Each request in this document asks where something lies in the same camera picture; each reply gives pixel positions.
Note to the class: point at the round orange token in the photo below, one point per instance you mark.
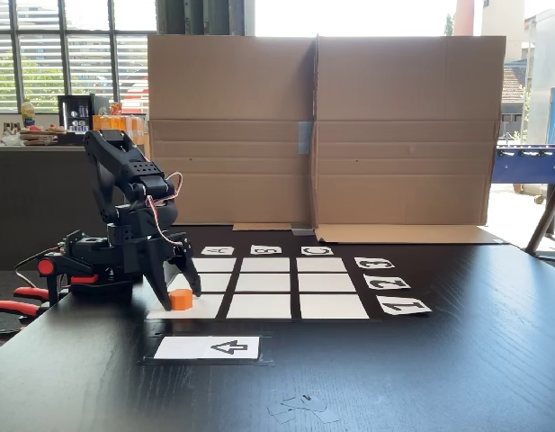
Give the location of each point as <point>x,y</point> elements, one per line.
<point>181,300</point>

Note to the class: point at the white nine-square grid sheet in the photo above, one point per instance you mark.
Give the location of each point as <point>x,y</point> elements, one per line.
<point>268,288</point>

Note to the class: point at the paper sheet letter A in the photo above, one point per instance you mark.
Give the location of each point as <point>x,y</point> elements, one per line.
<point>218,250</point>

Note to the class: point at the paper sheet letter B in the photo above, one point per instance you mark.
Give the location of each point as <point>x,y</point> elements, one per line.
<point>265,250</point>

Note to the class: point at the white arrow paper sheet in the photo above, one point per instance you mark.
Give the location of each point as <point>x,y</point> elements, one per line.
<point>191,348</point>

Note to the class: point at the red black bar clamp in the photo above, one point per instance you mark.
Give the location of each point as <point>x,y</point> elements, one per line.
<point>11,308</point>
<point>45,267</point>

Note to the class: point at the orange juice carton pack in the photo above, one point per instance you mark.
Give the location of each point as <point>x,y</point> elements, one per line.
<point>108,122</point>

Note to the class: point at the grey tape strip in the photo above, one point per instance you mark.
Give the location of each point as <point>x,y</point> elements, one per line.
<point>305,137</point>
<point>302,230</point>

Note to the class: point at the paper sheet letter C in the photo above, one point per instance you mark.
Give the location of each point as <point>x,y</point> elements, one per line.
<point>317,250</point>

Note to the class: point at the dark counter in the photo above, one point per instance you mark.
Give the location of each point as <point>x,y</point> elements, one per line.
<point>34,189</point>

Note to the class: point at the black mini fridge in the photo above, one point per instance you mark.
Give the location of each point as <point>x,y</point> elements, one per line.
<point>66,112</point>

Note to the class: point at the wooden tray with food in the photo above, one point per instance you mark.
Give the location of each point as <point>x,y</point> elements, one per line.
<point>38,135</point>

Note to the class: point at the brown cardboard panel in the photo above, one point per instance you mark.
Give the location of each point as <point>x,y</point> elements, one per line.
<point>241,90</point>
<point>407,112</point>

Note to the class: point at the yellow drink bottle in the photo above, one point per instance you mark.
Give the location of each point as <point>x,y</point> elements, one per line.
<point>28,114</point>

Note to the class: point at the clear tape scraps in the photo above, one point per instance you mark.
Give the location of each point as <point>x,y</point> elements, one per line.
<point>304,405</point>

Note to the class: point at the paper sheet number 3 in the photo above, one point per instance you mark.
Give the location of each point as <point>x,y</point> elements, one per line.
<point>374,263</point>

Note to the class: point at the paper sheet number 2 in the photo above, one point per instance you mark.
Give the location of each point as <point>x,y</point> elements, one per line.
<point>387,282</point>

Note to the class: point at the paper sheet number 1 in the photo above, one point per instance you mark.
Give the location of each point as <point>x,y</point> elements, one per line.
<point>403,306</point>

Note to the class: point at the blue foosball table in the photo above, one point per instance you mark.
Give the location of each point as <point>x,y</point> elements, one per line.
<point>529,166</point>

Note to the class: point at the grey metal table leg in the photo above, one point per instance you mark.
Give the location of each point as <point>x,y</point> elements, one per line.
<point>544,216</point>

